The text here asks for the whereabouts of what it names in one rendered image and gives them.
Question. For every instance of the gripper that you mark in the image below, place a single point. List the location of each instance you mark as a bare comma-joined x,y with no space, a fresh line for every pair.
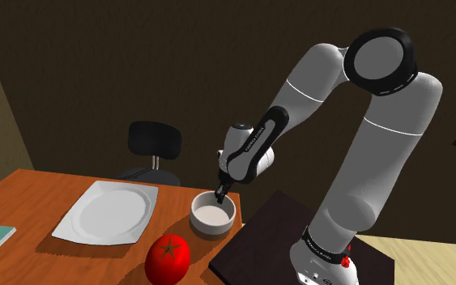
223,180

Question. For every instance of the brown wooden table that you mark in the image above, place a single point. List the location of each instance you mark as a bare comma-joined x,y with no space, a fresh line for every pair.
26,197

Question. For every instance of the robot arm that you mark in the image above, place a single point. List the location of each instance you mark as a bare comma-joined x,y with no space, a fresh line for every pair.
385,158

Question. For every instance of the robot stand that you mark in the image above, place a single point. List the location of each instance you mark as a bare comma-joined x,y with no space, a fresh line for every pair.
259,240

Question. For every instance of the white square plate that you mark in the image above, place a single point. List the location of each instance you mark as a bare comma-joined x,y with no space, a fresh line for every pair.
109,213

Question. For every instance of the white bowl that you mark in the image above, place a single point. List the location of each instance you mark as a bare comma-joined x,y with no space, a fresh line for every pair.
212,219

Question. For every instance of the red tomato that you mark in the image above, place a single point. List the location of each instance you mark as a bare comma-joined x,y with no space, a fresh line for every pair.
167,254

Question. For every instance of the black office chair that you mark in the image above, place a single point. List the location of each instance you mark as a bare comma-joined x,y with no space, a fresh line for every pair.
154,146

